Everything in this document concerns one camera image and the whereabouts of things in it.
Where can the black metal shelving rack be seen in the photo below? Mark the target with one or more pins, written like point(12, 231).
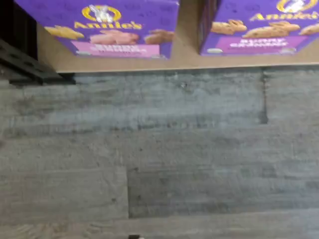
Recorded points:
point(22, 62)

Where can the purple Annie's box pink patch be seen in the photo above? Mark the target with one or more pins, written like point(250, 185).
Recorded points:
point(112, 25)

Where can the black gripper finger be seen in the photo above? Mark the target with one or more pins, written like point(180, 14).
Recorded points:
point(134, 237)

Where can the wooden shelf board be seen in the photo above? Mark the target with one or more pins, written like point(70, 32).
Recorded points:
point(184, 59)

